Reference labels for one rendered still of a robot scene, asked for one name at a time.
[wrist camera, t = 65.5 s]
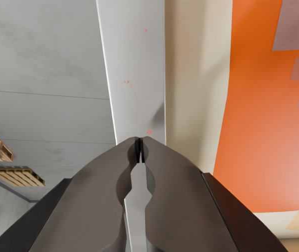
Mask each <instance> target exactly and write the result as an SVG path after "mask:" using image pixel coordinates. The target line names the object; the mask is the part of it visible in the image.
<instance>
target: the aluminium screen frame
mask: <svg viewBox="0 0 299 252"><path fill-rule="evenodd" d="M95 2H96V9H97V16H98V23H99V30H100V37H101V44H102V51H103V58H104V65H105V72H106V79H107V86H108V93H109V100H110V107H111V114H112V121H113V128H114V135H115V142H116V145H118V144H119V143H121V142H123V141H124V140H126V139H128V138H131V137H139V138H143V137H145V136H149V137H151V138H153V139H155V140H157V141H158V142H160V143H162V144H164V145H165V146H167V141H166V37H165V0H95ZM130 175H131V184H132V189H131V191H130V192H129V193H128V194H127V196H126V197H125V199H124V204H125V211H126V218H127V225H128V232H129V239H130V246H131V252H147V243H146V228H145V208H146V205H147V204H148V203H149V201H150V200H151V198H152V194H151V193H150V192H149V191H148V189H147V177H146V165H145V163H142V154H141V152H140V160H139V163H137V164H136V166H135V167H134V168H133V169H132V171H131V173H130ZM278 240H279V241H280V242H281V243H282V244H283V246H284V247H285V248H286V249H287V251H288V252H299V238H278Z"/></svg>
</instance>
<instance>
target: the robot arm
mask: <svg viewBox="0 0 299 252"><path fill-rule="evenodd" d="M140 156H141V160H142V163H144V164H145V169H146V184H147V190H148V191H149V192H150V193H151V195H152V197H151V199H150V201H149V202H148V204H147V205H146V207H145V237H146V249H147V252H288V250H287V249H286V248H285V247H284V245H283V244H282V243H281V242H280V241H279V239H278V238H277V237H276V236H275V235H274V234H273V233H272V232H271V230H270V229H269V228H268V227H267V226H266V225H265V224H264V223H263V222H262V221H261V220H260V219H259V218H258V217H257V216H255V215H254V214H253V213H252V212H251V211H250V210H249V209H248V208H247V207H246V206H245V205H244V204H243V203H242V202H240V201H239V200H238V199H237V198H236V197H235V196H234V195H233V194H232V193H231V192H230V191H229V190H228V189H227V188H225V187H224V186H223V185H222V184H221V183H220V182H219V181H218V180H217V179H216V178H215V177H214V176H213V175H211V174H210V173H209V172H205V173H203V172H202V171H201V170H200V169H199V168H198V167H197V166H196V165H195V164H194V163H193V162H191V161H190V160H189V159H188V158H186V157H185V156H183V155H182V154H180V153H178V152H176V151H175V150H173V149H171V148H169V147H168V146H166V145H164V144H162V143H160V142H159V141H157V140H155V139H153V138H152V137H150V136H145V137H137V136H134V137H129V138H127V139H126V140H124V141H122V142H121V143H119V144H117V145H116V146H114V147H112V148H111V149H109V150H107V151H106V152H104V153H102V154H101V155H99V156H97V157H96V158H94V159H93V160H92V161H90V162H89V163H88V164H86V165H85V166H84V167H83V168H82V169H81V170H80V171H78V172H77V173H76V174H75V175H74V176H73V177H72V178H64V179H63V180H62V181H61V182H59V183H58V184H57V185H56V186H55V187H54V188H53V189H52V190H50V191H49V192H48V193H47V194H46V195H45V196H44V197H43V198H42V199H40V200H39V201H38V202H37V203H36V204H35V205H34V206H33V207H32V208H30V209H29V210H28V211H27V212H26V213H25V214H24V215H23V216H21V217H20V218H19V219H18V220H17V221H16V222H15V223H14V224H13V225H11V226H10V227H9V228H8V229H7V230H6V231H5V232H4V233H3V234H2V235H1V236H0V252H125V251H126V244H127V233H126V226H125V219H124V213H123V207H122V204H123V201H124V199H125V197H126V196H127V195H128V193H129V192H130V191H131V190H132V180H131V172H132V170H133V168H134V167H135V166H136V165H137V163H140Z"/></svg>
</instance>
